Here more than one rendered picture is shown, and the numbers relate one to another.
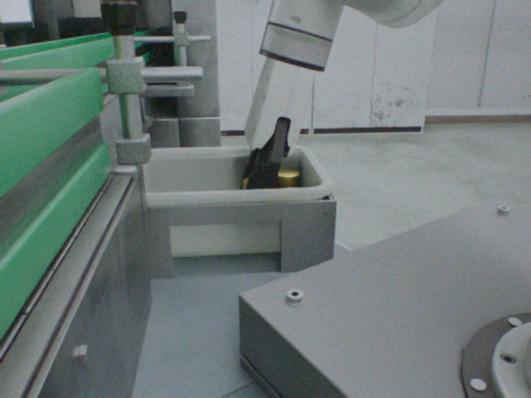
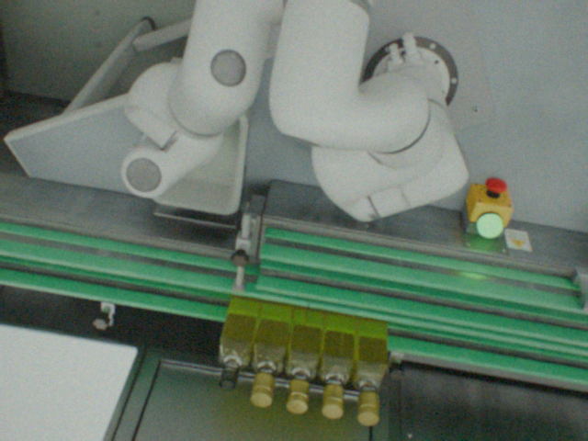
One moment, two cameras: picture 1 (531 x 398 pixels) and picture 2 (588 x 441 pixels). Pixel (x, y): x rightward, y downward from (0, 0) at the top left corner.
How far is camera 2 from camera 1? 114 cm
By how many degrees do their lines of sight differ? 76
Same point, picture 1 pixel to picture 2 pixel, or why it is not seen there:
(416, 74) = not seen: outside the picture
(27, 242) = (357, 250)
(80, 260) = (340, 232)
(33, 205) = (345, 252)
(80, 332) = (365, 228)
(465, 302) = not seen: hidden behind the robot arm
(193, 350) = (306, 165)
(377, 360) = not seen: hidden behind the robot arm
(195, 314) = (281, 162)
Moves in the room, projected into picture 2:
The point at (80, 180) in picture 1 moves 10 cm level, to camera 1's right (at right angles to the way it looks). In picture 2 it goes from (310, 241) to (324, 197)
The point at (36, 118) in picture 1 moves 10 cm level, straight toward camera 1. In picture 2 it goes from (337, 263) to (395, 256)
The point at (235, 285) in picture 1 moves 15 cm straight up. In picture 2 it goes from (260, 141) to (248, 184)
